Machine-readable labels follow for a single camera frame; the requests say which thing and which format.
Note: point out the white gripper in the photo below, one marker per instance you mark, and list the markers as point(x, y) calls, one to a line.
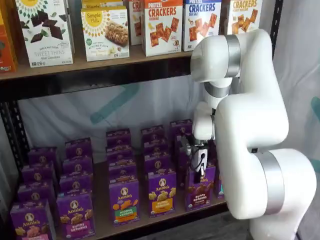
point(197, 163)

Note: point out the purple Annie's box brown patch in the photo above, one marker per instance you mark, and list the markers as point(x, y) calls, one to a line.
point(200, 200)

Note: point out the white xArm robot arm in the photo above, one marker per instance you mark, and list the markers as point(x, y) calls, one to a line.
point(250, 125)

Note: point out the purple Annie's box orange patch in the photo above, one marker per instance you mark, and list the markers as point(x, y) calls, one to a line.
point(162, 197)

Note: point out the purple box orange label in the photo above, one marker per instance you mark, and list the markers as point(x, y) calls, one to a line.
point(125, 205)

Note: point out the wooden shelf board with purple boxes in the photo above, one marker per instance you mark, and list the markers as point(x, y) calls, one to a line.
point(100, 195)

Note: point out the purple Annie's box violet patch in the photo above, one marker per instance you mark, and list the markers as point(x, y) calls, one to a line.
point(75, 220)

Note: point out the orange cheddar pretzel crackers box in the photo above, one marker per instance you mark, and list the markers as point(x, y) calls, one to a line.
point(162, 47)

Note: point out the black metal shelf rack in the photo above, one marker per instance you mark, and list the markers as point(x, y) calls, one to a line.
point(75, 85)

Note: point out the Simple Mills almond bar box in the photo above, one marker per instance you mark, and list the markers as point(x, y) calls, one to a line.
point(105, 47)

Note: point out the wooden shelf board with cracker boxes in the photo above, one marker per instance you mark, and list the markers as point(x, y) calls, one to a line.
point(80, 66)

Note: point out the blue sea salt crackers box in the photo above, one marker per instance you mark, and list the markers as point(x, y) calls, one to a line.
point(200, 15)

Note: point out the white pretzel crackers box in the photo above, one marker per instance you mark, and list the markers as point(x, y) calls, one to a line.
point(135, 25)

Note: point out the yellow honey mustard crackers box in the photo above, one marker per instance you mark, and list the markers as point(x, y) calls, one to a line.
point(245, 15)

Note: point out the purple Annie's box pink patch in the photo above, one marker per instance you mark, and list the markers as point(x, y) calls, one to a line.
point(30, 225)

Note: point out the white Sweet Thins box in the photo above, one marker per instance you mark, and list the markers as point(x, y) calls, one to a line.
point(47, 50)

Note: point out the yellow Simple Mills box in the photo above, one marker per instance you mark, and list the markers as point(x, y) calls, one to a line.
point(100, 3)

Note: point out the orange snack box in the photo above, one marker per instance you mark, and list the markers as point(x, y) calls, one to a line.
point(6, 50)

